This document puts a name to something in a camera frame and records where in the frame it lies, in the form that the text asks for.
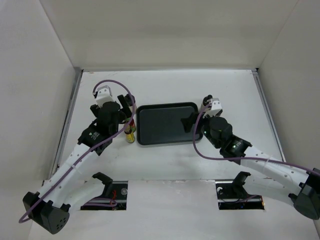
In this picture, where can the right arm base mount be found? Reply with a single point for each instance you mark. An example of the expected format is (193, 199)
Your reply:
(231, 194)

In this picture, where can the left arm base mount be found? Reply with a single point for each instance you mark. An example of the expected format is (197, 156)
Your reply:
(112, 198)

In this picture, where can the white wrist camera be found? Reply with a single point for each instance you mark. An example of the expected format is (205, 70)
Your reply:
(103, 95)
(213, 108)

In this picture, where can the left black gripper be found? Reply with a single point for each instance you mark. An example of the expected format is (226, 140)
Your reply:
(126, 114)

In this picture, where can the clear salt jar black lid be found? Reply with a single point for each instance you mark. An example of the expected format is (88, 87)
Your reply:
(131, 104)

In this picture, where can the red sauce bottle yellow cap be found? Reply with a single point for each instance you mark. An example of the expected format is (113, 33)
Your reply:
(131, 125)

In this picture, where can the black plastic tray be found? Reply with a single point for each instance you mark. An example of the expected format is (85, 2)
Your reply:
(161, 123)

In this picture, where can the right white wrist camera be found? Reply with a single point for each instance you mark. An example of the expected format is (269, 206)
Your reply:
(213, 108)

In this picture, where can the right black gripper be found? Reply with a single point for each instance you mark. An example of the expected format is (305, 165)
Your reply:
(188, 122)

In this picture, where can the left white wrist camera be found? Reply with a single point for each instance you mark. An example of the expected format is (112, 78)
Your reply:
(103, 95)

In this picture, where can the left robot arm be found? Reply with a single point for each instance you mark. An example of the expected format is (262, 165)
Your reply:
(51, 206)

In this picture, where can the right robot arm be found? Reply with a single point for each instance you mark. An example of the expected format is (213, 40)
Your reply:
(292, 184)

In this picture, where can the small yellow label bottle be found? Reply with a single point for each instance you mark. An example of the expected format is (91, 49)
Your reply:
(129, 135)

